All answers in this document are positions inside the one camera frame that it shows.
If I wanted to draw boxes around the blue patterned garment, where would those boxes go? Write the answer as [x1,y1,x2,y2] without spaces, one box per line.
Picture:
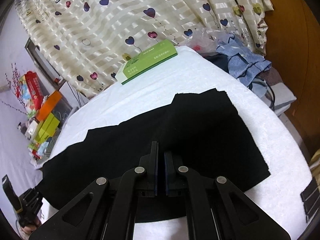
[210,34,272,98]

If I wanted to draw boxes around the left hand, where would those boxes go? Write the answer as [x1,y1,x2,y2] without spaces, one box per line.
[20,216,42,237]

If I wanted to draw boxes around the heart patterned cream curtain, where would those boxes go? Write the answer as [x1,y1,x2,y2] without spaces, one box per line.
[15,0,273,98]

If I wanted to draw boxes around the lime green box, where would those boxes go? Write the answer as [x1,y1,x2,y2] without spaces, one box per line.
[33,113,60,144]

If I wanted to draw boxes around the black pants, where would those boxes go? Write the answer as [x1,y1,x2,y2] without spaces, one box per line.
[38,89,270,209]

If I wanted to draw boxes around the orange box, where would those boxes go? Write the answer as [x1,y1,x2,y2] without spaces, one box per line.
[36,90,62,121]

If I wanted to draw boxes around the brown wooden headboard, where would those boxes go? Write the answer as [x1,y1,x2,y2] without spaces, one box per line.
[265,0,319,153]

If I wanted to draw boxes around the green white flat box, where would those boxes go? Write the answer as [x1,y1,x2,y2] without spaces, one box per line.
[116,40,177,85]

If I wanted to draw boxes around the red cartoon gift box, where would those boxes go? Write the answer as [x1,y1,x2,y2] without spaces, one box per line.
[20,71,44,115]

